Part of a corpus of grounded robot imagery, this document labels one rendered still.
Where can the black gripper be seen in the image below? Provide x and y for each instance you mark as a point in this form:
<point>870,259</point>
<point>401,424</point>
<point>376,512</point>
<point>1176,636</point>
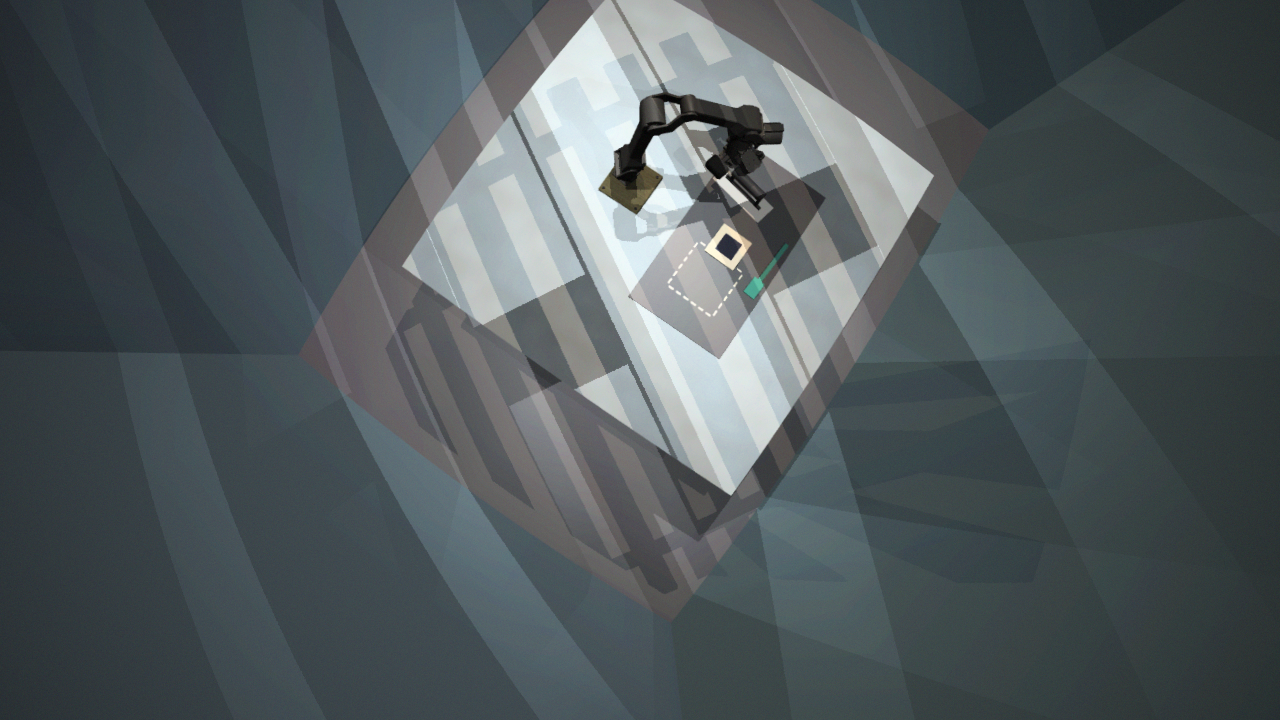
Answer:
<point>718,165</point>

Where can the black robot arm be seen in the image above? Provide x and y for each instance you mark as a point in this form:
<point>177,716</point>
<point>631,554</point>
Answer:
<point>744,124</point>

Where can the beige square tile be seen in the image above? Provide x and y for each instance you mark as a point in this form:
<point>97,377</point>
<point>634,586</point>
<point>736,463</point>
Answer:
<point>728,247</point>

